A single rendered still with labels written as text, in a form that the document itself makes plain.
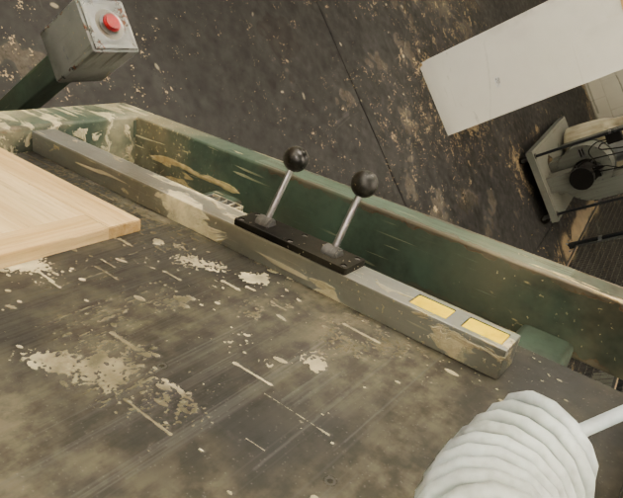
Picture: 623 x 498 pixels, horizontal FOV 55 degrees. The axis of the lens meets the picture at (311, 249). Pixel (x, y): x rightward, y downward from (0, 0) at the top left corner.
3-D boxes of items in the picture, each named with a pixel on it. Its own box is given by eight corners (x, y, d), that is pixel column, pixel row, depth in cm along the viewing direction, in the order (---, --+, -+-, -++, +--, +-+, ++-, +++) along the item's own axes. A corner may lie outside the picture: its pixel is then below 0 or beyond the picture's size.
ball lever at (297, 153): (259, 229, 90) (297, 148, 90) (278, 238, 88) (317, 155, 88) (245, 222, 86) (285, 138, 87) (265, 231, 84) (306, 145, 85)
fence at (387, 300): (55, 148, 119) (55, 128, 118) (511, 363, 72) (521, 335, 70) (32, 151, 116) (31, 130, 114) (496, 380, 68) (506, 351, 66)
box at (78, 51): (83, 36, 145) (123, -1, 134) (100, 82, 146) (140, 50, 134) (37, 34, 136) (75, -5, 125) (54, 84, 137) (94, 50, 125)
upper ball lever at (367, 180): (322, 258, 83) (364, 172, 84) (345, 269, 82) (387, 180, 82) (311, 252, 80) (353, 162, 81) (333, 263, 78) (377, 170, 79)
